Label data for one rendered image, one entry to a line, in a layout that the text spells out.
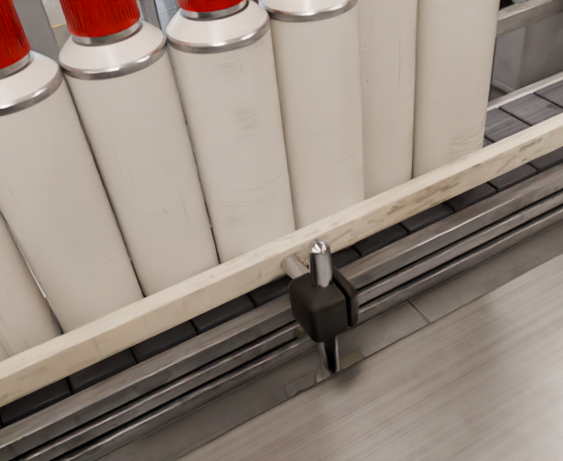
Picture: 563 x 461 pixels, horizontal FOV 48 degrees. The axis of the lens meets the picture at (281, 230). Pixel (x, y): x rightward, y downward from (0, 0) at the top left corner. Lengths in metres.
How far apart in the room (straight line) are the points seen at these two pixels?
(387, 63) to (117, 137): 0.16
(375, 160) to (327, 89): 0.09
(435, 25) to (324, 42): 0.09
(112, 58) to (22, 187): 0.07
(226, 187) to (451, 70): 0.16
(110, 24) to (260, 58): 0.07
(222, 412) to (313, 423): 0.09
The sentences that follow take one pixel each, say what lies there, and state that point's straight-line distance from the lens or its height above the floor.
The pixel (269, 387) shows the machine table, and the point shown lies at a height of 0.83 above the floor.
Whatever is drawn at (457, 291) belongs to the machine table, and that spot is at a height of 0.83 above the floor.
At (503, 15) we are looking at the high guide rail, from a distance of 0.52.
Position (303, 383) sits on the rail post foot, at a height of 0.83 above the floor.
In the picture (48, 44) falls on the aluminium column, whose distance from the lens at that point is 0.44.
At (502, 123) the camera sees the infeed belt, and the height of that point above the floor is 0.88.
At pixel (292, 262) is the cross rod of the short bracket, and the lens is 0.36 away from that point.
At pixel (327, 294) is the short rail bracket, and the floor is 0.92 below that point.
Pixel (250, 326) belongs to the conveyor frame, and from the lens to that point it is 0.38.
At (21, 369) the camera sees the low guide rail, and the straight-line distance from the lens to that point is 0.35.
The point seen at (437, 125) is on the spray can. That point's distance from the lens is 0.42.
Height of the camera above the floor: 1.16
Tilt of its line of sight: 40 degrees down
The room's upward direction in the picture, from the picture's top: 8 degrees counter-clockwise
